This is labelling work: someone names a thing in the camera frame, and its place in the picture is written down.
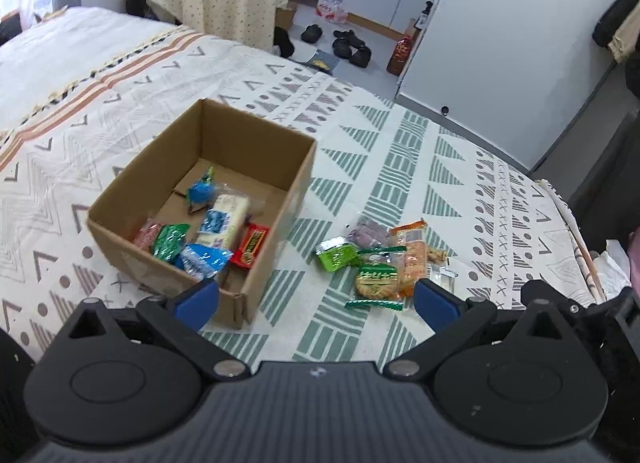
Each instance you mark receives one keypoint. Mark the orange cracker packet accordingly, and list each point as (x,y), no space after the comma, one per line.
(412,255)

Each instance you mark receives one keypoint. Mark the dark blue floor packet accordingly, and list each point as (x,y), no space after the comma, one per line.
(321,64)

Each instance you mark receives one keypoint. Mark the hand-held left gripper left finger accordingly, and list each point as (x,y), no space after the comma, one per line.
(197,303)

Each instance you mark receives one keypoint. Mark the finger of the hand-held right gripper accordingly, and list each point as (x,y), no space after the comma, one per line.
(545,290)

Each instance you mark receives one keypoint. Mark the light green snack packet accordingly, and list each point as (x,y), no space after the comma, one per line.
(337,255)

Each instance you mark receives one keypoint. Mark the small cardboard box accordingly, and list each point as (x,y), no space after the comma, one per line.
(286,17)

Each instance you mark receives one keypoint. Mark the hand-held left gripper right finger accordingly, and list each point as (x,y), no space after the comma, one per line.
(437,304)

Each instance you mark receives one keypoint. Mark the brown cardboard box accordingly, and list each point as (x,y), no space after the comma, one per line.
(250,163)

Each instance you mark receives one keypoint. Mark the small blue green snack packet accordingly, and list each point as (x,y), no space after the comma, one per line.
(202,190)

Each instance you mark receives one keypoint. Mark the clear white snack packet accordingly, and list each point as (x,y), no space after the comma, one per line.
(442,277)

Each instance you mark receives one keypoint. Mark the black hanging jacket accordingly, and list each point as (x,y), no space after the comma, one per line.
(617,8)

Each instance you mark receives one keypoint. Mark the dark green snack packet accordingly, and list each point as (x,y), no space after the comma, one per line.
(170,243)

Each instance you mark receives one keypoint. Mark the green cookie packet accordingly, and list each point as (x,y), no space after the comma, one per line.
(376,280)

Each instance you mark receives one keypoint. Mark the brown peanut snack packet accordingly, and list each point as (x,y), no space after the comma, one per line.
(436,255)

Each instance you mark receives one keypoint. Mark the black slipper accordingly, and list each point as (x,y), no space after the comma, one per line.
(360,57)
(342,48)
(311,33)
(349,34)

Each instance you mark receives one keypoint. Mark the red snack bar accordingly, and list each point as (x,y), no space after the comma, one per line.
(250,245)

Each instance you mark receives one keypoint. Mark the beige hanging garment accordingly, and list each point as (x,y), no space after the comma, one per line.
(627,40)

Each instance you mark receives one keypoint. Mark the white crumpled cloth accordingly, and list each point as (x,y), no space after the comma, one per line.
(612,265)

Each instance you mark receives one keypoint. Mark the large red bottle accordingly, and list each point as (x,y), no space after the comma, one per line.
(401,55)

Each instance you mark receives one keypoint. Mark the pink snack packet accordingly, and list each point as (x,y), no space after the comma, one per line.
(147,235)

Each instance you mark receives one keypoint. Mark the black clothing pile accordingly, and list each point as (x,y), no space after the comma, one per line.
(142,0)

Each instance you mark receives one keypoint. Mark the patterned blanket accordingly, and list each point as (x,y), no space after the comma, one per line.
(400,178)

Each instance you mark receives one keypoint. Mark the white snack packet purple label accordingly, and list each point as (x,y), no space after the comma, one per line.
(225,215)

